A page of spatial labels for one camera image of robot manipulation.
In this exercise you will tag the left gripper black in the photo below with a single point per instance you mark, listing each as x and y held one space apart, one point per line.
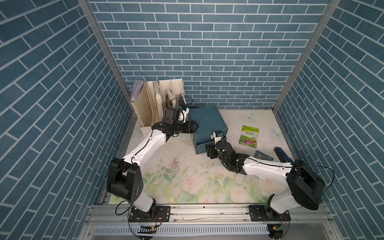
191 130

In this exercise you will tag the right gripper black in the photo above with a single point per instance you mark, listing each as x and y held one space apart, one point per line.
210 151

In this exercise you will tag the teal drawer cabinet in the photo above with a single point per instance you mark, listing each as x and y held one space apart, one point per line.
209 120

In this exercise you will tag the green flower seed bag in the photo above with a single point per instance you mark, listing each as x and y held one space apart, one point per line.
249 136

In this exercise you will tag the purple flower seed bag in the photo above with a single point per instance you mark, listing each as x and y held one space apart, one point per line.
262 156

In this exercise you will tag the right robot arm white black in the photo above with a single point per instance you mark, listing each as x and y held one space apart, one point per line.
304 187

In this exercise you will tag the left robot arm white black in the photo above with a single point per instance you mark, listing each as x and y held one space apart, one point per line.
124 175

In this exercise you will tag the dark striped notebook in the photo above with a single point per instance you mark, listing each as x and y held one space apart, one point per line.
180 101

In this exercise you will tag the white file organizer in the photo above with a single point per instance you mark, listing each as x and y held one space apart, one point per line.
155 97

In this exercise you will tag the purple folder stack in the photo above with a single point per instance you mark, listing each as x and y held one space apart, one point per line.
136 89

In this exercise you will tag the blue marker pen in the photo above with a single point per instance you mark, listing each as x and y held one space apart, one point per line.
282 156

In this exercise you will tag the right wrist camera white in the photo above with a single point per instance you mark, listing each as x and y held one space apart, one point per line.
218 136

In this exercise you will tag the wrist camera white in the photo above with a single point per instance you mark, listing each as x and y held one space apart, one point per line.
184 110
218 136

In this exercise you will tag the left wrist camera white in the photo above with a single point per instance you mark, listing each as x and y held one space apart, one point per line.
184 110

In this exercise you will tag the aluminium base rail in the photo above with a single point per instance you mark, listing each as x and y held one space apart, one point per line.
208 222

